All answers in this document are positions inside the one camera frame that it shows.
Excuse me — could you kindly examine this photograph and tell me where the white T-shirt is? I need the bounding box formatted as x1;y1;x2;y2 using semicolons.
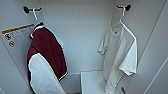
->
97;21;139;94

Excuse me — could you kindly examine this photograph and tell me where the white wardrobe door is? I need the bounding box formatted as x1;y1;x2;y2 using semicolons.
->
143;0;168;94

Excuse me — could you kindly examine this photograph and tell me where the small dark door latch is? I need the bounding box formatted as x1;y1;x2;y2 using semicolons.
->
120;86;127;94

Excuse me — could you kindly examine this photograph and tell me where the white wardrobe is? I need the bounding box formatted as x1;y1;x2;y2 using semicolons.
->
0;0;168;94

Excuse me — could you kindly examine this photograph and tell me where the black wardrobe hook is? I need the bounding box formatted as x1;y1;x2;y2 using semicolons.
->
22;5;44;14
115;3;132;12

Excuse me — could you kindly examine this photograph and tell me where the white hanger with jacket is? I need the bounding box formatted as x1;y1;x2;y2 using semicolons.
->
30;7;46;31

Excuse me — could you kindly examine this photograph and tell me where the maroon and white jacket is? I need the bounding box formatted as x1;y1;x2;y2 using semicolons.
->
26;22;70;94

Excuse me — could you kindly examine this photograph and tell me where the white label with orange band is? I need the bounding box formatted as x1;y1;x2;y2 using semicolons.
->
1;23;36;48

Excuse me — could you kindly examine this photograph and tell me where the pale grey hanger with T-shirt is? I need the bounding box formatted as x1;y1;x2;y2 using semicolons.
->
111;5;129;29

